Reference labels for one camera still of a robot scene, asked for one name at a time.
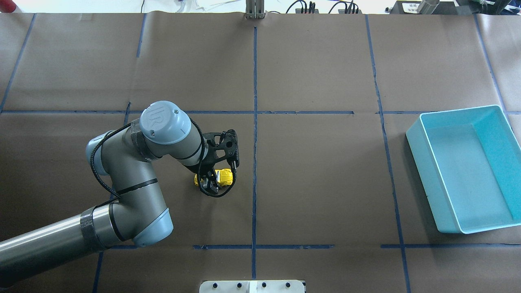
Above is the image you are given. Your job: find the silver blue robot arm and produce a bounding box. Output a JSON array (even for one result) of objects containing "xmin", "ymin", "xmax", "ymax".
[{"xmin": 1, "ymin": 101, "xmax": 227, "ymax": 290}]

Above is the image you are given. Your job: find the aluminium frame post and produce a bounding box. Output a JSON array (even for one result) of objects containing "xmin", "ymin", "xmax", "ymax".
[{"xmin": 245, "ymin": 0, "xmax": 266, "ymax": 19}]

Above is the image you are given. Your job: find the turquoise plastic bin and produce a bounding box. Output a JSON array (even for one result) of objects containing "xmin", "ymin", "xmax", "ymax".
[{"xmin": 406, "ymin": 105, "xmax": 521, "ymax": 234}]

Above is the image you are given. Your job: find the yellow beetle toy car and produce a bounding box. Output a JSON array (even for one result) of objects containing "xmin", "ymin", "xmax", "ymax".
[{"xmin": 215, "ymin": 168, "xmax": 233, "ymax": 189}]

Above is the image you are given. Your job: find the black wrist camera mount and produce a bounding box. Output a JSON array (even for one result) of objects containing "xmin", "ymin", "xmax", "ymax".
[{"xmin": 202, "ymin": 129, "xmax": 240, "ymax": 168}]

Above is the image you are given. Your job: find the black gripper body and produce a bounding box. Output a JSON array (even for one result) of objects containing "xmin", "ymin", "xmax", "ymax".
[{"xmin": 185, "ymin": 157, "xmax": 216, "ymax": 187}]

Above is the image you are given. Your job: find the black tray under cup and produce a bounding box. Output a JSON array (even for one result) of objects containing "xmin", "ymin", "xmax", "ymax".
[{"xmin": 385, "ymin": 0, "xmax": 458, "ymax": 15}]

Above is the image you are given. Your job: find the small steel cup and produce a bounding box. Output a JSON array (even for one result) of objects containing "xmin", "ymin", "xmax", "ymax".
[{"xmin": 416, "ymin": 0, "xmax": 440, "ymax": 15}]

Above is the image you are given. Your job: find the red fire extinguisher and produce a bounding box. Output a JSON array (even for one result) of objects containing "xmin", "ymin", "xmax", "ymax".
[{"xmin": 0, "ymin": 0, "xmax": 18, "ymax": 13}]

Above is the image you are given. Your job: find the white pedestal column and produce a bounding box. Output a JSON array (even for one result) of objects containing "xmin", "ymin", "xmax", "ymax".
[{"xmin": 199, "ymin": 280, "xmax": 306, "ymax": 293}]

